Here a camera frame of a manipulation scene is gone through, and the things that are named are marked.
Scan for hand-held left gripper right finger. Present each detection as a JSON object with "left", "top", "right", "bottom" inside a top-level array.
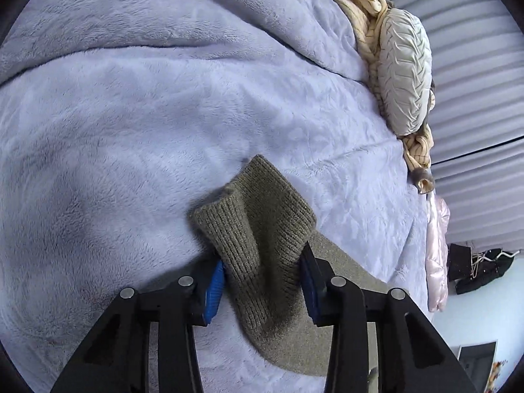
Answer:
[{"left": 299, "top": 241, "right": 479, "bottom": 393}]

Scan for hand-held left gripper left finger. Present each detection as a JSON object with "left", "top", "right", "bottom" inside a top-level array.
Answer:
[{"left": 49, "top": 260, "right": 227, "bottom": 393}]

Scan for olive knit sweater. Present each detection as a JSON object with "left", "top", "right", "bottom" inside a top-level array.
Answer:
[{"left": 189, "top": 155, "right": 394, "bottom": 377}]

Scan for pink quilted jacket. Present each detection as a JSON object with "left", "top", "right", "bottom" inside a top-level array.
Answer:
[{"left": 425, "top": 192, "right": 451, "bottom": 312}]

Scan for black bag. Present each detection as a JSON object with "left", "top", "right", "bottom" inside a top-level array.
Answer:
[{"left": 448, "top": 243, "right": 514, "bottom": 295}]

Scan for lavender fleece blanket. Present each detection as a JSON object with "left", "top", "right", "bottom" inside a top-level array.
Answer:
[{"left": 0, "top": 0, "right": 435, "bottom": 393}]

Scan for round white pleated pillow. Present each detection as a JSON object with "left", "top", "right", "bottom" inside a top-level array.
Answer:
[{"left": 376, "top": 7, "right": 434, "bottom": 136}]

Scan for picture frame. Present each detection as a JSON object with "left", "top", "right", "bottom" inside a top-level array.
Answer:
[{"left": 456, "top": 340, "right": 508, "bottom": 393}]

